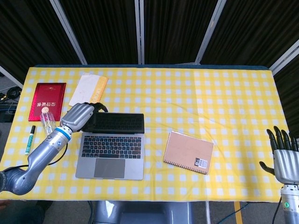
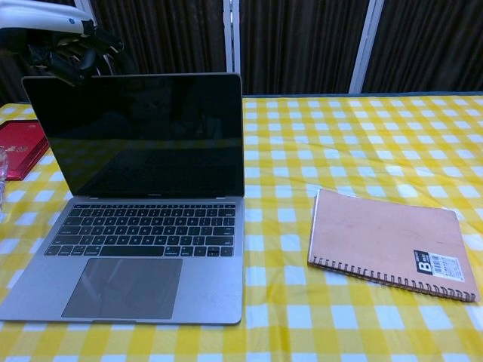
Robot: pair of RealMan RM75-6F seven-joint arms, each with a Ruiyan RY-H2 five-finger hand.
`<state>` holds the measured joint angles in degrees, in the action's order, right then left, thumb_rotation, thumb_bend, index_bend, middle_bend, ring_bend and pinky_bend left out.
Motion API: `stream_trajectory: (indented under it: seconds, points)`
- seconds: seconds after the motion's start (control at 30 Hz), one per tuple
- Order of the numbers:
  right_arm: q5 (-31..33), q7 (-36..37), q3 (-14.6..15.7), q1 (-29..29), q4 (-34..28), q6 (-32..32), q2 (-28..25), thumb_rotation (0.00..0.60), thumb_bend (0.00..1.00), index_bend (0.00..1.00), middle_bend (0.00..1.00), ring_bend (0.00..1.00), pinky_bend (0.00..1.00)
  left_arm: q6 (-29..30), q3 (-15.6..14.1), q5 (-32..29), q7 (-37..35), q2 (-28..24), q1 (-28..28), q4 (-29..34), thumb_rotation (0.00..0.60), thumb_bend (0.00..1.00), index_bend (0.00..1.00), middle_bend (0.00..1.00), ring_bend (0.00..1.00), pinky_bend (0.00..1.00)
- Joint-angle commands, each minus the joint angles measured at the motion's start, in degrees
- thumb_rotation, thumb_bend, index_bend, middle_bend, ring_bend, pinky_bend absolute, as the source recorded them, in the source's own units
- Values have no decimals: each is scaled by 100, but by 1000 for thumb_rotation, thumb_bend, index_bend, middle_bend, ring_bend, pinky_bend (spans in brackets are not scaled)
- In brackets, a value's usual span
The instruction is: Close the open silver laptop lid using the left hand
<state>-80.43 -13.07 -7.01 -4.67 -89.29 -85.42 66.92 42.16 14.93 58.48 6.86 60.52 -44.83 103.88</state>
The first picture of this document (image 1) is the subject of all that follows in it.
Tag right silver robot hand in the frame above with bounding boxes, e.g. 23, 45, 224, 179
259, 126, 299, 185

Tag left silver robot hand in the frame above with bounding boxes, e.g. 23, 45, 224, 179
60, 101, 109, 134

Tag grey laptop with black keyboard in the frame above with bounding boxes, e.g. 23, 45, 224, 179
75, 112, 145, 181

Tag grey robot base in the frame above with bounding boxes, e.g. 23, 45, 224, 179
93, 200, 194, 224

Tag clear plastic bottle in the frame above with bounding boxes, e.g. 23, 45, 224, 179
41, 111, 57, 136

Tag white and yellow envelope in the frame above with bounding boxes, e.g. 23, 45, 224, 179
69, 72, 109, 107

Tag red certificate folder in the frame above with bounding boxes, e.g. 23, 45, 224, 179
28, 82, 67, 122

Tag green marker pen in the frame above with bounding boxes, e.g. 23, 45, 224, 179
25, 125, 36, 155

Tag brown spiral notebook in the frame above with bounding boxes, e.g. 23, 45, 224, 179
163, 131, 214, 175

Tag yellow checkered tablecloth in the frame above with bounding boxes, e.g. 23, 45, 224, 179
0, 67, 289, 202

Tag black folding screen with frames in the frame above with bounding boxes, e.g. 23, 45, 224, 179
0, 0, 299, 131

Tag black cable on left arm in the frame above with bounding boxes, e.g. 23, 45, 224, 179
4, 141, 69, 172

